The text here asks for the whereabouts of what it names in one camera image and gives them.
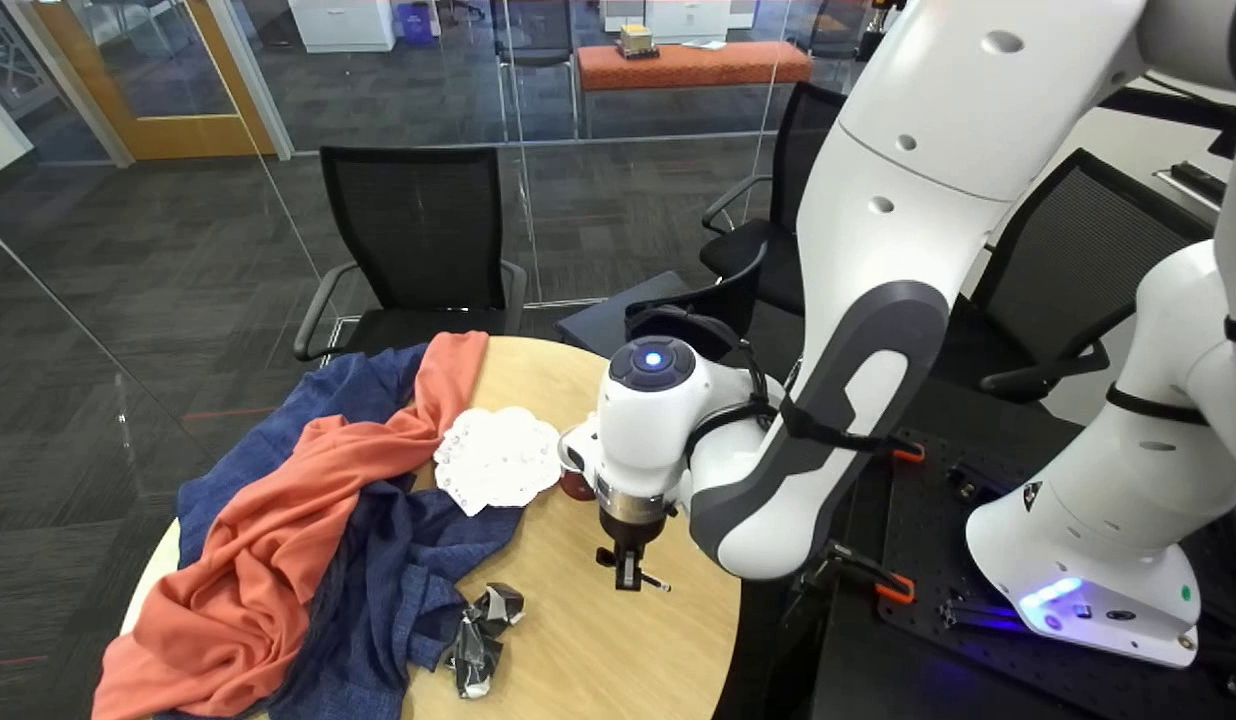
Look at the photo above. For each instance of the round wooden table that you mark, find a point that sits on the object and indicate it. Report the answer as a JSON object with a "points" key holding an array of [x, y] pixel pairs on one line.
{"points": [[587, 644]]}

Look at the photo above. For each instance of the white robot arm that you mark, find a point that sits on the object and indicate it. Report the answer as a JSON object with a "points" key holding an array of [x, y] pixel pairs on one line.
{"points": [[942, 132]]}

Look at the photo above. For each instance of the crumpled silver foil wrapper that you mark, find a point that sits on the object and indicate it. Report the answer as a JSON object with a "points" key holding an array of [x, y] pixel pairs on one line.
{"points": [[474, 655]]}

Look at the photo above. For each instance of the orange black clamp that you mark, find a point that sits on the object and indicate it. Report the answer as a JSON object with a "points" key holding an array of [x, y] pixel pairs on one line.
{"points": [[888, 584]]}

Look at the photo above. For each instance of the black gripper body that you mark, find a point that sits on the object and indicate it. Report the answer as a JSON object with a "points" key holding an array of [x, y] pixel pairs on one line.
{"points": [[635, 520]]}

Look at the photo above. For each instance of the red patterned mug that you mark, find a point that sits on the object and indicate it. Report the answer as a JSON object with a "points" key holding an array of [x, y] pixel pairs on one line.
{"points": [[578, 485]]}

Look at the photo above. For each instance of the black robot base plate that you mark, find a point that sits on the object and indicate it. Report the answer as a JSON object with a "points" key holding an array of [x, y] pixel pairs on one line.
{"points": [[978, 603]]}

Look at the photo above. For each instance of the orange cloth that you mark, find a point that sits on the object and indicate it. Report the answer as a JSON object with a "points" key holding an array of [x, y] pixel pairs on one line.
{"points": [[222, 634]]}

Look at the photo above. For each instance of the black office chair near wall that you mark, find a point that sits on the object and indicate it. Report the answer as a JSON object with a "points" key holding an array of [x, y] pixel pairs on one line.
{"points": [[1064, 273]]}

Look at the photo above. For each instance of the orange bench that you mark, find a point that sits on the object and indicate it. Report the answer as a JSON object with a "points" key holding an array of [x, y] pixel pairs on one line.
{"points": [[746, 63]]}

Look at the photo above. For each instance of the white lace cloth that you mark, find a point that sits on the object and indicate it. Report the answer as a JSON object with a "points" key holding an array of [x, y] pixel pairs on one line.
{"points": [[496, 459]]}

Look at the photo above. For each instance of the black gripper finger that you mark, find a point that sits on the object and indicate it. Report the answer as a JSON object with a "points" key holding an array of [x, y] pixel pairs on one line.
{"points": [[624, 575]]}

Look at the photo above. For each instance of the dark blue cloth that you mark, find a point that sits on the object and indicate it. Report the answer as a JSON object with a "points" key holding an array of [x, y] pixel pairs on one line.
{"points": [[389, 592]]}

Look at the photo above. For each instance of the black mesh office chair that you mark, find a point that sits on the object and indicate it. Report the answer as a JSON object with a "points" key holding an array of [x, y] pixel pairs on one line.
{"points": [[758, 260]]}

